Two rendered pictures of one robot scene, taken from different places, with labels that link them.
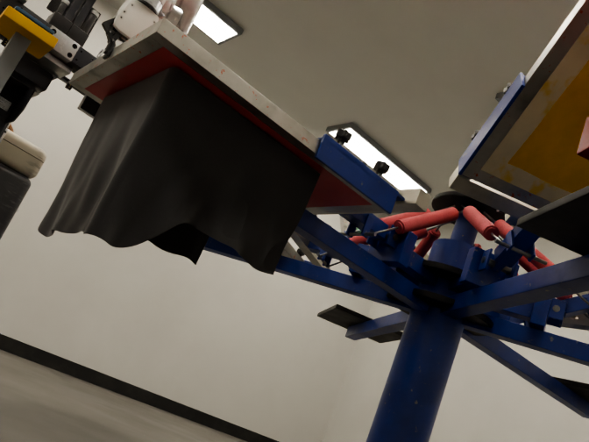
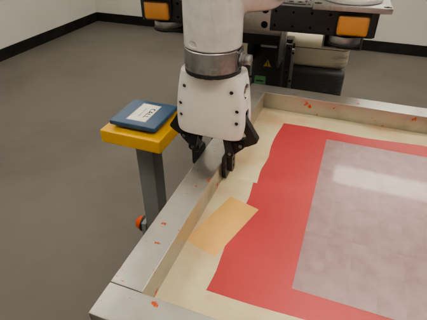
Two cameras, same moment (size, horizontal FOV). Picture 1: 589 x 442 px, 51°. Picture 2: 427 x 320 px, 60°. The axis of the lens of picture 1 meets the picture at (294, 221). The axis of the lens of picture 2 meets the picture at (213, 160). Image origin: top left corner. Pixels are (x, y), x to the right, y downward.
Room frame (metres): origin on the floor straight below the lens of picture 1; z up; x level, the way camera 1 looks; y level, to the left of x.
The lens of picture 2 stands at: (1.14, 0.18, 1.31)
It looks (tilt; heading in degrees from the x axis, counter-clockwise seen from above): 35 degrees down; 54
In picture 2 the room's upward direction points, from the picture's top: straight up
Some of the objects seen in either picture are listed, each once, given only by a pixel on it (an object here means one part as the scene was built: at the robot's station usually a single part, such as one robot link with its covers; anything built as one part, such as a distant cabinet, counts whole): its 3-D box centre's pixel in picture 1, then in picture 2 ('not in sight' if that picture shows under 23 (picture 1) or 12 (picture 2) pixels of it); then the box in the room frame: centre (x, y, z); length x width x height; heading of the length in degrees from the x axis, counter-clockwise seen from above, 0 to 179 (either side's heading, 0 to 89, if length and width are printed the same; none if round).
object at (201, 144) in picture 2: (107, 44); (192, 148); (1.40, 0.60, 0.99); 0.03 x 0.03 x 0.07; 34
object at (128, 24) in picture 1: (136, 23); (213, 97); (1.42, 0.57, 1.09); 0.10 x 0.08 x 0.11; 124
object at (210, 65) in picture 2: (148, 5); (218, 55); (1.42, 0.56, 1.15); 0.09 x 0.07 x 0.03; 124
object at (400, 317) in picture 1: (383, 323); not in sight; (2.88, -0.58, 0.91); 1.34 x 0.41 x 0.08; 4
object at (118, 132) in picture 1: (101, 158); not in sight; (1.46, 0.50, 0.74); 0.45 x 0.03 x 0.43; 34
